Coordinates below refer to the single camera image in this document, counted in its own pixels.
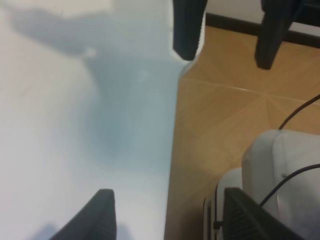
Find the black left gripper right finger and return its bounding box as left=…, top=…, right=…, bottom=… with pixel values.
left=222, top=187, right=302, bottom=240

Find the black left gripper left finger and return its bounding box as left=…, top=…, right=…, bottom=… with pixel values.
left=51, top=189, right=117, bottom=240

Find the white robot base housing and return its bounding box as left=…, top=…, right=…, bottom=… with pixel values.
left=203, top=130, right=320, bottom=240

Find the black furniture leg far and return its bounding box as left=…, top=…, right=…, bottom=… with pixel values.
left=255, top=0, right=304, bottom=70

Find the black furniture leg near table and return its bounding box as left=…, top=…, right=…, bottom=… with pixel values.
left=172, top=0, right=208, bottom=61

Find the black cable over base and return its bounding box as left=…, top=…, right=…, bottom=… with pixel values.
left=258, top=163, right=320, bottom=208

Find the black cable on floor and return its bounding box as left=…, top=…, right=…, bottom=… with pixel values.
left=277, top=93, right=320, bottom=130

